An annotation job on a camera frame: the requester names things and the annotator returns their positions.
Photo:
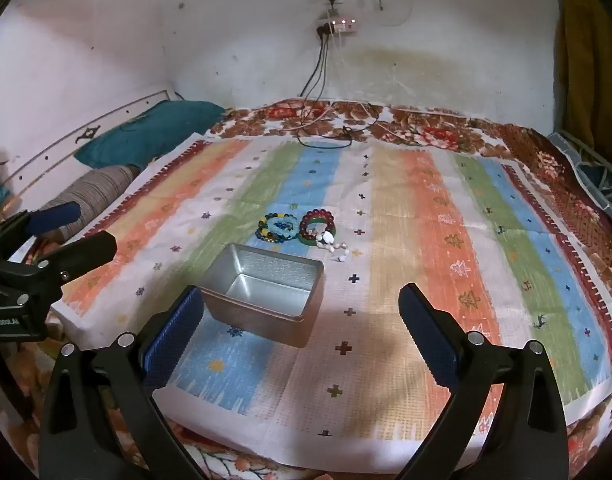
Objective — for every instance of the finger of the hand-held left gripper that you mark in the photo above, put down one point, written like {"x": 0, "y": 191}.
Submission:
{"x": 56, "y": 216}
{"x": 83, "y": 255}

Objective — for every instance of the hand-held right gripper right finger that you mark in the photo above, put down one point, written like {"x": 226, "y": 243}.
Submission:
{"x": 430, "y": 342}

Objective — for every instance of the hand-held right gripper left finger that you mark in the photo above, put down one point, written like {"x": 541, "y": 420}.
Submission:
{"x": 173, "y": 342}

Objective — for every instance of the small pale pendant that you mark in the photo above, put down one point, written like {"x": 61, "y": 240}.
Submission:
{"x": 340, "y": 258}

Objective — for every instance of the grey striped pillow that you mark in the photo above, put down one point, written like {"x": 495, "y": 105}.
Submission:
{"x": 96, "y": 187}

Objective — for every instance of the white headboard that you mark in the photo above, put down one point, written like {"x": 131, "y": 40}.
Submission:
{"x": 61, "y": 145}

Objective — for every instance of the teal quilted blanket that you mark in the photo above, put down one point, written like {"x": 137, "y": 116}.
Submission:
{"x": 146, "y": 132}

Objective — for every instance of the striped colourful mat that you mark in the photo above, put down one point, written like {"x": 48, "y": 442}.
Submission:
{"x": 410, "y": 210}

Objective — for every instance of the brown floral blanket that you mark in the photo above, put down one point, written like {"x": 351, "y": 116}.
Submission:
{"x": 435, "y": 132}

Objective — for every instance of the yellow cloth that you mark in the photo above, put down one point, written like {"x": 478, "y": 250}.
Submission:
{"x": 590, "y": 55}

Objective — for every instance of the pink power strip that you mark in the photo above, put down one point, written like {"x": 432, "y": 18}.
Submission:
{"x": 342, "y": 24}

